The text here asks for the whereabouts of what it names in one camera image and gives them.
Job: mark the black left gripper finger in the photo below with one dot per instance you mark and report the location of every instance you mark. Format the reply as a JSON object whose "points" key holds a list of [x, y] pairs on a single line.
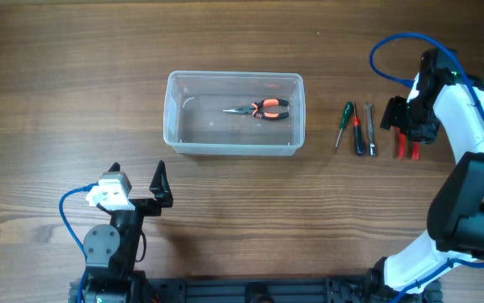
{"points": [[114, 168], [159, 186]]}

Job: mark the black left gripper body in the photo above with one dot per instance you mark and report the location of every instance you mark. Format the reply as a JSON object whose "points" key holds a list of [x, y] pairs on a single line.
{"points": [[144, 208]]}

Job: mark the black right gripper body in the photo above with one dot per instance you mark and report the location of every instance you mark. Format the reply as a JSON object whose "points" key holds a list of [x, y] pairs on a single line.
{"points": [[413, 118]]}

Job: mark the red handled cutters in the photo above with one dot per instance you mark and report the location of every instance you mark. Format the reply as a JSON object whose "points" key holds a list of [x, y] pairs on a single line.
{"points": [[404, 143]]}

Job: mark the clear plastic container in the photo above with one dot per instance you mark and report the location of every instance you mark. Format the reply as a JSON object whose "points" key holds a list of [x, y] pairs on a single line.
{"points": [[234, 113]]}

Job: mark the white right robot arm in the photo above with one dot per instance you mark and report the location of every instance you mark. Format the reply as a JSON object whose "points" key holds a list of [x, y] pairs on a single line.
{"points": [[442, 97]]}

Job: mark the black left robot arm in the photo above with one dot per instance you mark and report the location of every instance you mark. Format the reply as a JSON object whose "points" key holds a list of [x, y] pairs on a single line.
{"points": [[111, 249]]}

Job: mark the small silver wrench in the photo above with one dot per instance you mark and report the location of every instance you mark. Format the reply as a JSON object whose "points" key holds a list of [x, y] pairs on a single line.
{"points": [[370, 126]]}

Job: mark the red black screwdriver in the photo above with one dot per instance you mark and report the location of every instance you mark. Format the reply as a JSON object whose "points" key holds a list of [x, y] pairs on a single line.
{"points": [[358, 136]]}

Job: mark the green handled screwdriver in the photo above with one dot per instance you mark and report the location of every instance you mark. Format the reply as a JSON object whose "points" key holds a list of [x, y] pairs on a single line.
{"points": [[347, 113]]}

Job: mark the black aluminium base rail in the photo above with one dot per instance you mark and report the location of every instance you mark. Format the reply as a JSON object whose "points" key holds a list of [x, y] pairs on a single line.
{"points": [[324, 290]]}

